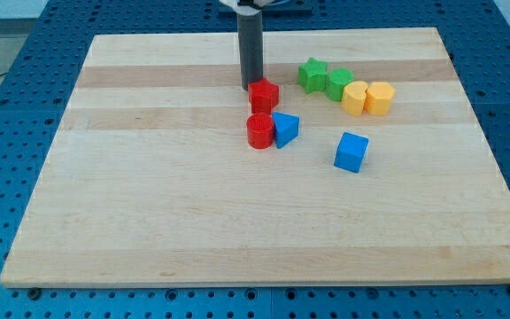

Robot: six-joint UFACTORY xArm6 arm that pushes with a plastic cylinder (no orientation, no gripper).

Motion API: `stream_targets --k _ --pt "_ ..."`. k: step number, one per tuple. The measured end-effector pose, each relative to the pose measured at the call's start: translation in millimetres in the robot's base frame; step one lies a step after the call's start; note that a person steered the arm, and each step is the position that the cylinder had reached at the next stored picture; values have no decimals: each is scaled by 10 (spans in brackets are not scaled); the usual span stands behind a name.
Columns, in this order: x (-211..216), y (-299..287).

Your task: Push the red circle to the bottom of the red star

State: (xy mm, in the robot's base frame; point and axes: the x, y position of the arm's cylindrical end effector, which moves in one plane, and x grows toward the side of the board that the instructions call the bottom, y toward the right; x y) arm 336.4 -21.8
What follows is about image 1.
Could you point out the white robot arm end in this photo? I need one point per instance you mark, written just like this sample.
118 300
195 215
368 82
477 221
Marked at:
248 3

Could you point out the red star block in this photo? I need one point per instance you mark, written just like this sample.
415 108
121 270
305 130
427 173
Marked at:
263 96

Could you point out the green star block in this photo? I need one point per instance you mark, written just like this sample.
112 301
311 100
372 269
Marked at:
312 75

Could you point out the red cylinder block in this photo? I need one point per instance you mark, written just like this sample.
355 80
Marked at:
260 130

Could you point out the blue triangle block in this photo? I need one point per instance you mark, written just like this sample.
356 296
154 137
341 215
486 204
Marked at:
286 128

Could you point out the blue cube block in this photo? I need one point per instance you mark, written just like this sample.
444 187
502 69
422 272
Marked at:
350 152

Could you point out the yellow heart block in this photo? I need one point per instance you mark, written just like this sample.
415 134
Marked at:
354 97

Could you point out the green cylinder block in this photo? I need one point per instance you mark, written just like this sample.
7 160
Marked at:
336 80

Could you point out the wooden board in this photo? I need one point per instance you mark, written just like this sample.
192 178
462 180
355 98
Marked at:
150 180

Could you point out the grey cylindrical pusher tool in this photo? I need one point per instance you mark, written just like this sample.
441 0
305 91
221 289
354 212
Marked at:
250 38

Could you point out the yellow hexagon block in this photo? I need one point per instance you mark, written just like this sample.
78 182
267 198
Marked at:
379 98

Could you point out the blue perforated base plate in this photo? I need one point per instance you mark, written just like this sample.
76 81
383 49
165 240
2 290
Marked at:
34 95

